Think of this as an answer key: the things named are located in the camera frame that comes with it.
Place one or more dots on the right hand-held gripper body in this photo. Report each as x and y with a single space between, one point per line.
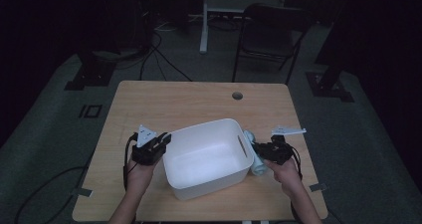
277 151

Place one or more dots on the light blue cloth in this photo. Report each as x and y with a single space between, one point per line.
259 169

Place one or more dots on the black stand base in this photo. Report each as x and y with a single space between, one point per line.
328 88
89 74

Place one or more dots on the black folding chair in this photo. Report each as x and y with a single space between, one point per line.
270 38

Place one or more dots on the person's right hand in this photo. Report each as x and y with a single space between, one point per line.
285 179

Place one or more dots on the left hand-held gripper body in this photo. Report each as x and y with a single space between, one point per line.
146 152

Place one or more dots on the person's left hand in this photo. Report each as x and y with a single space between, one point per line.
141 176

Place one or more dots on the white metal desk frame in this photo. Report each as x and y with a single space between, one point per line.
212 5

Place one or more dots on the white plastic storage bin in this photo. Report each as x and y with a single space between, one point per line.
207 159

